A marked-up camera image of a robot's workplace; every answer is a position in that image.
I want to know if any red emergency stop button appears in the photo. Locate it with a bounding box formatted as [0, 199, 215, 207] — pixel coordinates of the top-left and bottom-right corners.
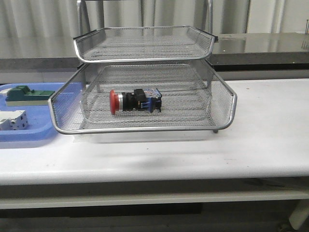
[109, 88, 162, 115]

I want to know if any green and beige electrical module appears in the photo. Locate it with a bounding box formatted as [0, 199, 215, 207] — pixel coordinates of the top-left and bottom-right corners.
[5, 85, 55, 106]

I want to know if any dark background counter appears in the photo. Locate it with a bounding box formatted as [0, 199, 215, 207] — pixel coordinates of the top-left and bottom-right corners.
[0, 33, 309, 71]

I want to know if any white table leg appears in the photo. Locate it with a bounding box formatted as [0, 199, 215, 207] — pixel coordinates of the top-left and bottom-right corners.
[288, 199, 309, 230]

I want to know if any silver rack frame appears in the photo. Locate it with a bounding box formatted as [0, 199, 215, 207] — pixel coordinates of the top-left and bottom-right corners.
[76, 0, 220, 134]

